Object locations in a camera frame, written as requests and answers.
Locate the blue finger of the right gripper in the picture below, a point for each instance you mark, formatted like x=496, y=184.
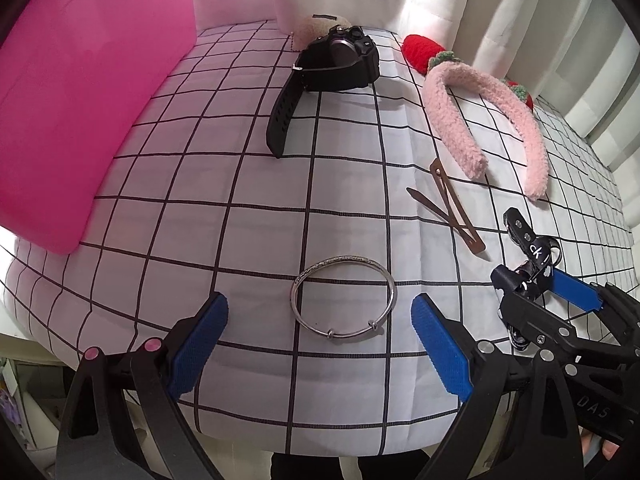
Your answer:
x=575, y=291
x=514, y=282

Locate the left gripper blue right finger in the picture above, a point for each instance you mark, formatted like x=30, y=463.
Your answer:
x=543, y=441

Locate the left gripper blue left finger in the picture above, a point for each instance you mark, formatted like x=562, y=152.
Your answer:
x=97, y=438

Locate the silver bangle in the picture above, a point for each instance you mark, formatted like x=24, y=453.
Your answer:
x=343, y=297

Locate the black wrist watch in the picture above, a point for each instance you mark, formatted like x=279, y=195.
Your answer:
x=345, y=58

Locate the person right hand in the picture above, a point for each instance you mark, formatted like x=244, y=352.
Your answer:
x=593, y=446

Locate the brown crossed hair clip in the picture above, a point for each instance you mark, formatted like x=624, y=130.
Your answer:
x=454, y=213

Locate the white black grid cloth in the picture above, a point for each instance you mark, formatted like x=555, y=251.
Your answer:
x=195, y=203

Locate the white curtain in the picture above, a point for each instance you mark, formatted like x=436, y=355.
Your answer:
x=580, y=55

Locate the beige fluffy pompom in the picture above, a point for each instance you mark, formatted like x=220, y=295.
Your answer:
x=315, y=26

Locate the pink plastic bin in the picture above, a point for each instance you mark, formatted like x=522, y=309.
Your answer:
x=75, y=76

